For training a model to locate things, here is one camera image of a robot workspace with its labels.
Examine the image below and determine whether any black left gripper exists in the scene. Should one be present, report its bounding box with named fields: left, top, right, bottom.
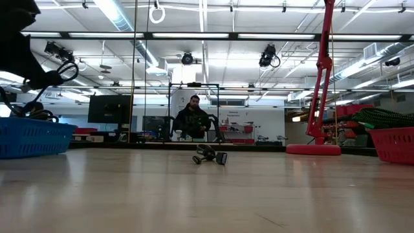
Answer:
left=0, top=0, right=64, bottom=91

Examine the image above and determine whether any blue plastic basket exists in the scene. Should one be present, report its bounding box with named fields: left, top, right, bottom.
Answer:
left=0, top=116, right=78, bottom=160

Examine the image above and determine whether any red flat box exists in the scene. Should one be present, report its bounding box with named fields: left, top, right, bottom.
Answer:
left=73, top=126, right=98, bottom=135

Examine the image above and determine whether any black monitor screen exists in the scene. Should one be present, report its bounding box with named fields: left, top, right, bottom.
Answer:
left=87, top=94, right=133, bottom=124

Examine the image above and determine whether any wooden crate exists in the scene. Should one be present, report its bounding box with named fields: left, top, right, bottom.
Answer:
left=70, top=134, right=104, bottom=143

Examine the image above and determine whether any person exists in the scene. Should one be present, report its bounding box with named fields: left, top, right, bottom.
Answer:
left=171, top=94, right=213, bottom=140

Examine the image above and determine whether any white cart with red bins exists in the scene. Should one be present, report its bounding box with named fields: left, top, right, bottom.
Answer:
left=223, top=122, right=255, bottom=145

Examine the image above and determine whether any red storage bin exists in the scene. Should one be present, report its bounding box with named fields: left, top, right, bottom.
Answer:
left=335, top=104, right=375, bottom=117

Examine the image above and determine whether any red plastic basket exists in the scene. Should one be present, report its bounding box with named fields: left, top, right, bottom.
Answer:
left=368, top=126, right=414, bottom=166

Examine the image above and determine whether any white hanging ring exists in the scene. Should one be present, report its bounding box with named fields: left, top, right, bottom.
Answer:
left=148, top=5, right=166, bottom=25

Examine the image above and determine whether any black aluminium rig frame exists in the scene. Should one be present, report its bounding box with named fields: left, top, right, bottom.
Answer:
left=19, top=30, right=414, bottom=153

